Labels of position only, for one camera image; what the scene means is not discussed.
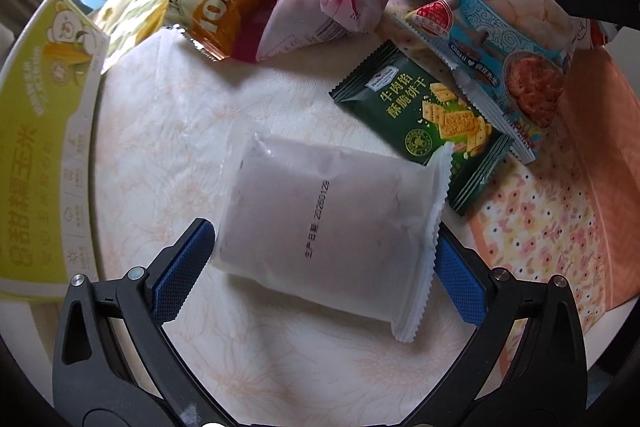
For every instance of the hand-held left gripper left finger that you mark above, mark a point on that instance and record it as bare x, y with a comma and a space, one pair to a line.
182, 272

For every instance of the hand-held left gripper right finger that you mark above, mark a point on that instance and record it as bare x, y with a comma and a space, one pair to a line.
460, 279

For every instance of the blue shrimp chips packet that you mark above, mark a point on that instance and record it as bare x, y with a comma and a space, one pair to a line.
500, 37

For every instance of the frosted packet of purple bread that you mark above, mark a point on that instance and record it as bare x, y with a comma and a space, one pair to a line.
310, 227

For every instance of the yellow-green cardboard box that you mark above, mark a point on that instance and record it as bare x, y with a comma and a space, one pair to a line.
45, 132

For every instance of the white floral table cover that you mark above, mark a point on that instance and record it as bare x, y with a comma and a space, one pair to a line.
175, 132

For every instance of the dark green cracker packet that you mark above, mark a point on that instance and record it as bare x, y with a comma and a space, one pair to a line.
400, 87

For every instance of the pink white snack packet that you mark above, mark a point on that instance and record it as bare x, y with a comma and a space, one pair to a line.
305, 7

